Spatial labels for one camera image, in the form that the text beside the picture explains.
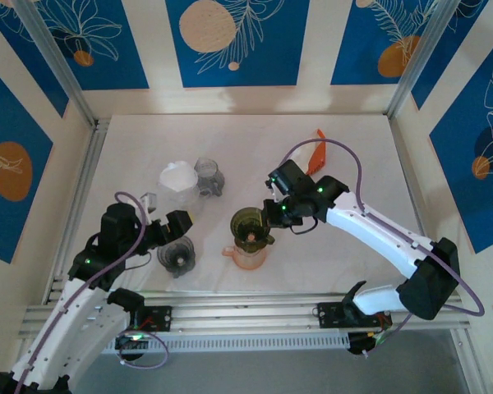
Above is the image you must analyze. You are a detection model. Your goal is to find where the aluminium side rail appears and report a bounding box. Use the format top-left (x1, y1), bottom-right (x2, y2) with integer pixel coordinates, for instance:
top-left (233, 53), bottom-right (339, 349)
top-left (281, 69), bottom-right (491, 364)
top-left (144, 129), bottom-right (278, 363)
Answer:
top-left (388, 116), bottom-right (449, 296)
top-left (44, 117), bottom-right (111, 305)

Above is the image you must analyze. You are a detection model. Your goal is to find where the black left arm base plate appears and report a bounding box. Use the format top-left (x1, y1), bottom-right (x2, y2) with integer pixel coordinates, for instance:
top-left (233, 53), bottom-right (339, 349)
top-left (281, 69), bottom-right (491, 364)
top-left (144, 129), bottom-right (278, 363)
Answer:
top-left (135, 305), bottom-right (173, 334)

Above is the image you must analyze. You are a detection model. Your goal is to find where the aluminium frame leg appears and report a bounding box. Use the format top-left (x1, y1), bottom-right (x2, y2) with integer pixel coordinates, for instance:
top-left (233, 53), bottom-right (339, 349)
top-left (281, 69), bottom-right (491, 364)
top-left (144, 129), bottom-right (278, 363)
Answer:
top-left (449, 328), bottom-right (480, 394)

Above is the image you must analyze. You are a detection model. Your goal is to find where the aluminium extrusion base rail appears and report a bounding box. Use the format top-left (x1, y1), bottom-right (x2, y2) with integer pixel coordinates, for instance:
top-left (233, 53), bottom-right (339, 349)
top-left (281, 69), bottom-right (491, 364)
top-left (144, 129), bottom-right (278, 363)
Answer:
top-left (18, 291), bottom-right (472, 341)

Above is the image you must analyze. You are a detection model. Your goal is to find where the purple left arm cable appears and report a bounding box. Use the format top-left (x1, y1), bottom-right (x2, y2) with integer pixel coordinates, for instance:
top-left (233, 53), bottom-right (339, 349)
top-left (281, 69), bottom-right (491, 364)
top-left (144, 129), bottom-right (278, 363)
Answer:
top-left (14, 190), bottom-right (169, 369)

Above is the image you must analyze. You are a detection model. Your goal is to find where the smoky grey glass server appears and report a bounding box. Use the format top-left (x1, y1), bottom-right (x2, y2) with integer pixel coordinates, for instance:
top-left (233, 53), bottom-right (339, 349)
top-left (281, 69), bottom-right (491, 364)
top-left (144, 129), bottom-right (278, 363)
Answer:
top-left (193, 158), bottom-right (226, 197)

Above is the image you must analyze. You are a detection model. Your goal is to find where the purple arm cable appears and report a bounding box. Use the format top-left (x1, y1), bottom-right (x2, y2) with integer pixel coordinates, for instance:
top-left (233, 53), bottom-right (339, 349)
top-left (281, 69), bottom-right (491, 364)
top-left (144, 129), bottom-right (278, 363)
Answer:
top-left (14, 190), bottom-right (169, 369)
top-left (283, 138), bottom-right (486, 358)

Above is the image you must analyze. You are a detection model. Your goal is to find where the white paper coffee filter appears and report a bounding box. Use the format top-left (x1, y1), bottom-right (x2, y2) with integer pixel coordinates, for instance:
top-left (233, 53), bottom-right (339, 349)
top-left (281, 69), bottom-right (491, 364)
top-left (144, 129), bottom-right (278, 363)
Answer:
top-left (159, 161), bottom-right (199, 193)

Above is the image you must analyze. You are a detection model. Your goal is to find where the orange glass server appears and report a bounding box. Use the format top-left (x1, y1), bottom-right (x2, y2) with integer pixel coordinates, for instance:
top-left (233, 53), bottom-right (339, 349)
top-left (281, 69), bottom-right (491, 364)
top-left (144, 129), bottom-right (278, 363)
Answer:
top-left (222, 245), bottom-right (269, 271)

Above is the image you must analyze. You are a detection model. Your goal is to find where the coffee filter bag orange top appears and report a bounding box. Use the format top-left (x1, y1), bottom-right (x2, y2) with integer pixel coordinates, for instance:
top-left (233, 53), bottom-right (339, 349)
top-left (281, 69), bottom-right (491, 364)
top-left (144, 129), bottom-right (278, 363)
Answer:
top-left (289, 128), bottom-right (328, 177)

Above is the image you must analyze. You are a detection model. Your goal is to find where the aluminium frame post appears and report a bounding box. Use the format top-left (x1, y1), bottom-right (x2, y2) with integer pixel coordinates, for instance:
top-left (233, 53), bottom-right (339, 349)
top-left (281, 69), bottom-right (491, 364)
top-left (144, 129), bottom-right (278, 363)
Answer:
top-left (14, 0), bottom-right (99, 126)
top-left (385, 0), bottom-right (457, 120)

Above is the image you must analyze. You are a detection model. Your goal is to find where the smoky grey coffee dripper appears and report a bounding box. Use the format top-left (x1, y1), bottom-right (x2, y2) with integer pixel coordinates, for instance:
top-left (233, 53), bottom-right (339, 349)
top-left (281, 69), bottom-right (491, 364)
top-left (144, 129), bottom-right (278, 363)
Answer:
top-left (156, 236), bottom-right (196, 280)

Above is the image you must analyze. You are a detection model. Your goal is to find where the black controller box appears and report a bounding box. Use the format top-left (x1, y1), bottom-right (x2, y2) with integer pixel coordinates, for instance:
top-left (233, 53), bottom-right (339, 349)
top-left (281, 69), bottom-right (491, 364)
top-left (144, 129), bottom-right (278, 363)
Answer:
top-left (347, 332), bottom-right (380, 358)
top-left (114, 332), bottom-right (149, 362)

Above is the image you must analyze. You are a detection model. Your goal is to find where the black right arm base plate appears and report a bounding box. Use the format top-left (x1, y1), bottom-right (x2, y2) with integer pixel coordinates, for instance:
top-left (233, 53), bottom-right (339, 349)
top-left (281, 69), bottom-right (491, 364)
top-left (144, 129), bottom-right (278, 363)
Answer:
top-left (316, 301), bottom-right (393, 329)

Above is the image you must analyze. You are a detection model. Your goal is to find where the white slotted cable duct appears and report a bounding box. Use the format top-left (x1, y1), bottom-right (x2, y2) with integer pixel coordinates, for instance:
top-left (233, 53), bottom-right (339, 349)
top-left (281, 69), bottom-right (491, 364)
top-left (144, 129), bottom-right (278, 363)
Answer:
top-left (102, 331), bottom-right (351, 354)

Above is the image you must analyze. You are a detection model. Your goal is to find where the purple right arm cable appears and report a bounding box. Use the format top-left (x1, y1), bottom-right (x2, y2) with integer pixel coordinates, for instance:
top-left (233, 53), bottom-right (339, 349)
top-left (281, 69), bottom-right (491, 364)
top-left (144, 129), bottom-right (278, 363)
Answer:
top-left (283, 138), bottom-right (486, 358)

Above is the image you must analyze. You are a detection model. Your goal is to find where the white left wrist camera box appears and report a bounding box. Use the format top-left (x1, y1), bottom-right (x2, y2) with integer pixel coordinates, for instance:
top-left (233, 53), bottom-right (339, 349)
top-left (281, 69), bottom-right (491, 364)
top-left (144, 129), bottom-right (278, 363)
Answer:
top-left (141, 191), bottom-right (159, 225)

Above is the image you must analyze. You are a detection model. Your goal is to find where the olive green coffee dripper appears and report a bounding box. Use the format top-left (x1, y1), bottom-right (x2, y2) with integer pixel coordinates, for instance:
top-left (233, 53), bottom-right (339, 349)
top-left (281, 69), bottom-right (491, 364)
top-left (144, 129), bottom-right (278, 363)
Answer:
top-left (229, 206), bottom-right (278, 254)

